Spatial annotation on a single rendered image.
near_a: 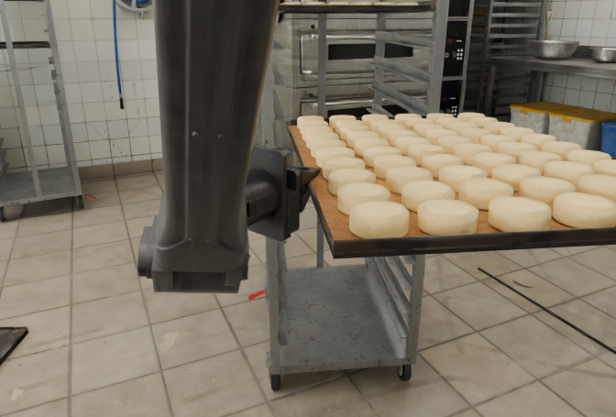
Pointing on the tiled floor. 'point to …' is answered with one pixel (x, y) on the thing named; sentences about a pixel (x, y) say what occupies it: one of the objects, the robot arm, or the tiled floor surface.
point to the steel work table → (583, 66)
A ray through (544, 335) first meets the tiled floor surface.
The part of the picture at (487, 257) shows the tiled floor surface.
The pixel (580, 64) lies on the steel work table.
